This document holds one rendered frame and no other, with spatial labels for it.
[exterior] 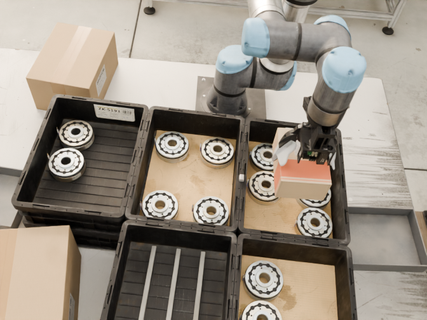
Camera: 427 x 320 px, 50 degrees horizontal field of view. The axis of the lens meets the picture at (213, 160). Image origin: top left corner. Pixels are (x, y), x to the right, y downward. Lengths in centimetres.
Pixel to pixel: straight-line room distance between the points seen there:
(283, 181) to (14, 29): 251
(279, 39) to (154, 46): 217
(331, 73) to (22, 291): 86
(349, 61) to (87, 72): 102
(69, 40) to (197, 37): 147
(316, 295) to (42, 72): 114
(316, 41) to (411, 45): 259
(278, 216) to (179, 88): 71
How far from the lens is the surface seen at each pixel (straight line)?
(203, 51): 303
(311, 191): 112
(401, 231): 163
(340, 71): 86
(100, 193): 139
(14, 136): 174
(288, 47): 93
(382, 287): 152
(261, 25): 93
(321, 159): 103
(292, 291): 129
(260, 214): 136
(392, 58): 334
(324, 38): 95
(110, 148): 148
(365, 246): 155
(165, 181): 140
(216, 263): 128
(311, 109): 95
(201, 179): 140
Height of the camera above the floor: 201
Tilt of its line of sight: 55 degrees down
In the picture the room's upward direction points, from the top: 8 degrees clockwise
